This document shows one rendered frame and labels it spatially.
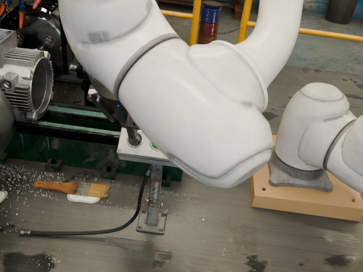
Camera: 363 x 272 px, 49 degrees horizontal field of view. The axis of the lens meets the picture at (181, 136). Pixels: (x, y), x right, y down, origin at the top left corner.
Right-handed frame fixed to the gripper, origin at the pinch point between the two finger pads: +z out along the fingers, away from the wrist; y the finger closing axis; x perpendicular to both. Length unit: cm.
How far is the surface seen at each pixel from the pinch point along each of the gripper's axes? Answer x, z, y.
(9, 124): -0.4, 10.8, 28.5
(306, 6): -369, 398, -154
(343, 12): -340, 366, -195
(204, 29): -48, 34, -12
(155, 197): 9.1, 21.9, -5.5
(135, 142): 0.9, 7.3, -0.3
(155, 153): 2.3, 8.0, -4.7
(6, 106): -3.8, 8.4, 29.3
